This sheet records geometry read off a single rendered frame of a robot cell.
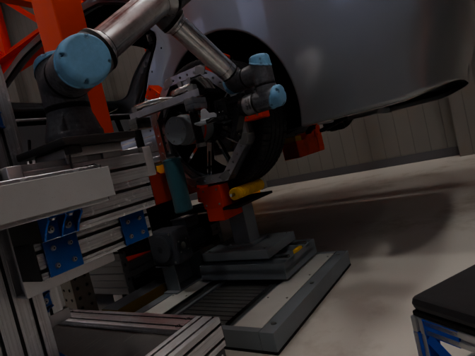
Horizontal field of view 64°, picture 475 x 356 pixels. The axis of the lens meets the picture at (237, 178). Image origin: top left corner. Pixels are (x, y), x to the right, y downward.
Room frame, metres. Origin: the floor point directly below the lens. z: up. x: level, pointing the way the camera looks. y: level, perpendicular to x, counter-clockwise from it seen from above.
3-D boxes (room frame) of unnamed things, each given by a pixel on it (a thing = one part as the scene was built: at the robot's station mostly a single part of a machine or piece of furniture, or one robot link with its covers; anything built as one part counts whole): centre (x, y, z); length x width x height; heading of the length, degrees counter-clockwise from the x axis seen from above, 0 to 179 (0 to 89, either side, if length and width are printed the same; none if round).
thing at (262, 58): (1.38, -0.16, 0.95); 0.11 x 0.08 x 0.11; 40
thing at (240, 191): (1.86, -0.04, 0.51); 0.29 x 0.06 x 0.06; 146
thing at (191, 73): (1.85, 0.12, 0.85); 0.54 x 0.07 x 0.54; 56
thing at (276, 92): (1.36, -0.17, 0.85); 0.11 x 0.08 x 0.09; 56
